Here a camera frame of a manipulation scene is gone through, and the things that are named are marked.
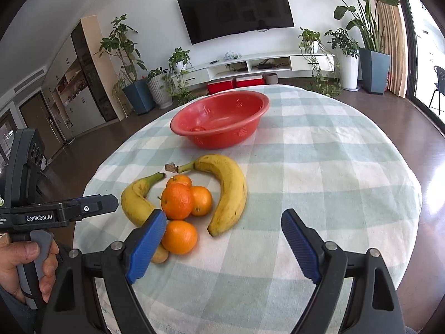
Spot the small brown longan fruit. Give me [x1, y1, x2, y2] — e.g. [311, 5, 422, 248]
[151, 244, 169, 264]

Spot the smaller yellow banana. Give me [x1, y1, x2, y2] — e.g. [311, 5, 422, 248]
[120, 173, 166, 227]

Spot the central orange mandarin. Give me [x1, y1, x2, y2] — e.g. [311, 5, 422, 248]
[160, 183, 194, 220]

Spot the large yellow banana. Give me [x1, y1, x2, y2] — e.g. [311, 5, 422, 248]
[164, 154, 248, 237]

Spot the red tomato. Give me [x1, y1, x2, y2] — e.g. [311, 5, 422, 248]
[190, 126, 206, 132]

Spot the person's left hand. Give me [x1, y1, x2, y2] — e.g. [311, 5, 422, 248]
[1, 234, 60, 303]

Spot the brown entrance door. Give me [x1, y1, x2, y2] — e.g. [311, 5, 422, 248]
[20, 92, 64, 160]

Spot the checked green white tablecloth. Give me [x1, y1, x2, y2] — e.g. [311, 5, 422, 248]
[73, 83, 424, 334]

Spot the wooden cabinet shelf unit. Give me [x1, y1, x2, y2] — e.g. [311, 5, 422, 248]
[42, 15, 126, 141]

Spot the plant in white ribbed pot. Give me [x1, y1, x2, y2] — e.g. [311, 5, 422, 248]
[145, 67, 173, 109]

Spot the red plastic colander bowl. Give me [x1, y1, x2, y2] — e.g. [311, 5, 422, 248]
[170, 90, 270, 149]

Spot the tree plant blue pot left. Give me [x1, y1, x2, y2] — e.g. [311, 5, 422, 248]
[97, 14, 155, 116]

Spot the trailing vine plant left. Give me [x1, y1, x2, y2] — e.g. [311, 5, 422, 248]
[163, 48, 192, 104]

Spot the trailing vine plant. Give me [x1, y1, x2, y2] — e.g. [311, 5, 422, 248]
[299, 27, 342, 98]
[163, 48, 192, 104]

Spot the left red storage box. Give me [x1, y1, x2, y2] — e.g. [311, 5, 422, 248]
[207, 79, 234, 94]

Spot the red storage box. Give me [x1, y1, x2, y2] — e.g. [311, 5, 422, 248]
[207, 79, 234, 94]
[234, 75, 265, 87]

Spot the trailing vine plant right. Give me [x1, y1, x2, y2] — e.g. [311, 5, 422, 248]
[299, 27, 342, 98]

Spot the small grey round pot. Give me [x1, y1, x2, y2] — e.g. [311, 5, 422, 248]
[264, 73, 279, 85]

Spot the right red storage box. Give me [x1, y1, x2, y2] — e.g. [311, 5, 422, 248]
[234, 75, 265, 87]

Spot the white tv console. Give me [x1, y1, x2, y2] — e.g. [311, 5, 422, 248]
[186, 51, 336, 89]

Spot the tall plant blue pot right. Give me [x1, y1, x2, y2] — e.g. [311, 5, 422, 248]
[333, 0, 400, 95]

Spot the plant in white tall pot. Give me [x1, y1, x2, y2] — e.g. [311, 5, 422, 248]
[324, 28, 359, 91]

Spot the black balcony chair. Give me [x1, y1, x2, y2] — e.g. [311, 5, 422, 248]
[428, 65, 445, 115]

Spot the beige curtain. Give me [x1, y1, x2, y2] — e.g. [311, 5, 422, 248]
[377, 3, 408, 98]

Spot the black wall television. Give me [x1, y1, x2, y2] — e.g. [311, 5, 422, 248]
[177, 0, 294, 45]

